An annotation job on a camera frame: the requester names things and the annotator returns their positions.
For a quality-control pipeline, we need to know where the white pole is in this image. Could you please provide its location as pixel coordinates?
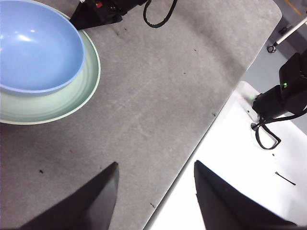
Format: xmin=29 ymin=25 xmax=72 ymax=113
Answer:
xmin=275 ymin=18 xmax=307 ymax=46

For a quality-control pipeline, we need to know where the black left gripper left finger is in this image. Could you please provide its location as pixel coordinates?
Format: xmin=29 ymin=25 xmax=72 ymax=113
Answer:
xmin=20 ymin=161 xmax=120 ymax=230

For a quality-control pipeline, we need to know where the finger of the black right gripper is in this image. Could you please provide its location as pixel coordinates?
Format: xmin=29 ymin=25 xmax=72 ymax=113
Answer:
xmin=69 ymin=2 xmax=123 ymax=31

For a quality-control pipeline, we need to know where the green round plate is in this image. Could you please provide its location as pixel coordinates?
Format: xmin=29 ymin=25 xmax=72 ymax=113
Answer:
xmin=0 ymin=0 xmax=101 ymax=126

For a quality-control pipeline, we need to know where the blue ribbed bowl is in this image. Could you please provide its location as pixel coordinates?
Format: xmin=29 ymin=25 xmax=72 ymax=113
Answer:
xmin=0 ymin=0 xmax=85 ymax=97

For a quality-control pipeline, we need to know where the thin black pin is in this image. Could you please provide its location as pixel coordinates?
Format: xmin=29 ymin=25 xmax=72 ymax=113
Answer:
xmin=275 ymin=172 xmax=296 ymax=186

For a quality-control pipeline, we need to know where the black looped cable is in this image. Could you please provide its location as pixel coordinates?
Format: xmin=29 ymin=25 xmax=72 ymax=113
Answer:
xmin=143 ymin=0 xmax=178 ymax=29
xmin=250 ymin=112 xmax=307 ymax=150

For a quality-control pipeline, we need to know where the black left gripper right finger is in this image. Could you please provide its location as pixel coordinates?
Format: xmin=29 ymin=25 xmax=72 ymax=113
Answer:
xmin=193 ymin=160 xmax=299 ymax=230

